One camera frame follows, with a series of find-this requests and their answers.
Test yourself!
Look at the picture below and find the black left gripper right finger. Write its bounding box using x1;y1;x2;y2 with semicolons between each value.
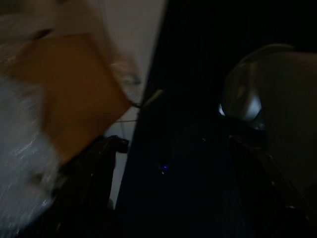
227;135;316;238

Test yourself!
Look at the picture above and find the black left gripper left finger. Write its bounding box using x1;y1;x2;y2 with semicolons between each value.
49;135;129;238

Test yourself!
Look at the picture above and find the clear bubble wrap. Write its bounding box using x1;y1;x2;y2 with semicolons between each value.
0;14;147;236

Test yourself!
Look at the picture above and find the brown cardboard box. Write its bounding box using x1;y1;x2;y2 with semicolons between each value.
13;31;133;166

